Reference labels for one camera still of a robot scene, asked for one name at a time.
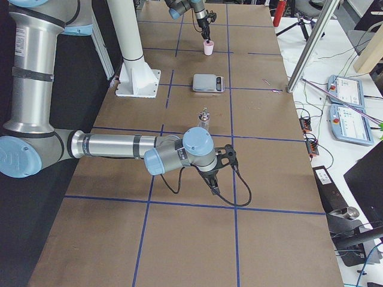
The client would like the red cylinder bottle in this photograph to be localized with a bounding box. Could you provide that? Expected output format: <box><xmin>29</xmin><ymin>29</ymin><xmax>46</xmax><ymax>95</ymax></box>
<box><xmin>273</xmin><ymin>0</ymin><xmax>287</xmax><ymax>27</ymax></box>

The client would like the orange black connector block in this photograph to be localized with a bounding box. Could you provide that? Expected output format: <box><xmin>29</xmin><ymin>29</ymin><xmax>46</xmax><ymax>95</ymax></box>
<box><xmin>299</xmin><ymin>117</ymin><xmax>319</xmax><ymax>158</ymax></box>

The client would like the blue teach pendant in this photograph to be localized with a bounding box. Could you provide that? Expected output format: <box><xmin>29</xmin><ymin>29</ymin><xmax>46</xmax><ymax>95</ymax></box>
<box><xmin>329</xmin><ymin>104</ymin><xmax>374</xmax><ymax>146</ymax></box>
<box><xmin>327</xmin><ymin>75</ymin><xmax>365</xmax><ymax>108</ymax></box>

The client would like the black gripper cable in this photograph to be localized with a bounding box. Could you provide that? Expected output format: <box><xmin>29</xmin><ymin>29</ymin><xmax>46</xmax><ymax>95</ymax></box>
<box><xmin>160</xmin><ymin>163</ymin><xmax>252</xmax><ymax>207</ymax></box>

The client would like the pink plastic cup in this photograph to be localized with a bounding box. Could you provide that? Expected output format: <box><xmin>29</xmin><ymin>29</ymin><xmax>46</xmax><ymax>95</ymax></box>
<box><xmin>203</xmin><ymin>41</ymin><xmax>214</xmax><ymax>56</ymax></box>

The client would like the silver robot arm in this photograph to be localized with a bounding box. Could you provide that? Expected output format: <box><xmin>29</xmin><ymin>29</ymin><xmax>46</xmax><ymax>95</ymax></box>
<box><xmin>165</xmin><ymin>0</ymin><xmax>217</xmax><ymax>43</ymax></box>
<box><xmin>1</xmin><ymin>1</ymin><xmax>222</xmax><ymax>194</ymax></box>

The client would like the black monitor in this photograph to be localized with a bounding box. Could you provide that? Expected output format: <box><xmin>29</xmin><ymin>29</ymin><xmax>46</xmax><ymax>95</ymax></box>
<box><xmin>344</xmin><ymin>142</ymin><xmax>383</xmax><ymax>226</ymax></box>

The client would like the black camera tripod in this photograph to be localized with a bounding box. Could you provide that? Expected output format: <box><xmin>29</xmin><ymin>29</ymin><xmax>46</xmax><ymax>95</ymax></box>
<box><xmin>276</xmin><ymin>17</ymin><xmax>317</xmax><ymax>41</ymax></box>

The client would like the aluminium extrusion post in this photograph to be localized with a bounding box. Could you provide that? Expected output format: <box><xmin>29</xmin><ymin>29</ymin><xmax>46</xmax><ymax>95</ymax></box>
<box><xmin>286</xmin><ymin>0</ymin><xmax>341</xmax><ymax>93</ymax></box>

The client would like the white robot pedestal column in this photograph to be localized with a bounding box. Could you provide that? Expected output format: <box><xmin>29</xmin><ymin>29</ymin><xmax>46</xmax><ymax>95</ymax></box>
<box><xmin>107</xmin><ymin>0</ymin><xmax>161</xmax><ymax>98</ymax></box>

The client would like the silver digital kitchen scale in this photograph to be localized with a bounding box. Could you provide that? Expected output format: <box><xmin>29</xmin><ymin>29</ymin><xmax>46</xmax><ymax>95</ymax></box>
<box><xmin>192</xmin><ymin>74</ymin><xmax>225</xmax><ymax>93</ymax></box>

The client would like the upper blue teach pendant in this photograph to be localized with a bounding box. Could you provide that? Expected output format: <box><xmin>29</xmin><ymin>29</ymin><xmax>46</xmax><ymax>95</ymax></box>
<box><xmin>327</xmin><ymin>75</ymin><xmax>365</xmax><ymax>108</ymax></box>

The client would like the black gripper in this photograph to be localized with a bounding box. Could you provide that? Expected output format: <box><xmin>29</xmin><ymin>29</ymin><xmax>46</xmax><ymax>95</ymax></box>
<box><xmin>196</xmin><ymin>10</ymin><xmax>217</xmax><ymax>41</ymax></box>
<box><xmin>199</xmin><ymin>170</ymin><xmax>220</xmax><ymax>194</ymax></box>

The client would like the clear glass sauce bottle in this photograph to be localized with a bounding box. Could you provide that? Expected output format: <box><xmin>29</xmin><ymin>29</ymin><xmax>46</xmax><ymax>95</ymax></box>
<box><xmin>197</xmin><ymin>107</ymin><xmax>210</xmax><ymax>131</ymax></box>

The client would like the black box with label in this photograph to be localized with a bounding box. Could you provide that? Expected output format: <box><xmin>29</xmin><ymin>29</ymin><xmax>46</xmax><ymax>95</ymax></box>
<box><xmin>312</xmin><ymin>166</ymin><xmax>348</xmax><ymax>213</ymax></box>

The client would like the lower blue teach pendant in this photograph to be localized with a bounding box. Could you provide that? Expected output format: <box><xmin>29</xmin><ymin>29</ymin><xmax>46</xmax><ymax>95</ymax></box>
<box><xmin>329</xmin><ymin>104</ymin><xmax>374</xmax><ymax>146</ymax></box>

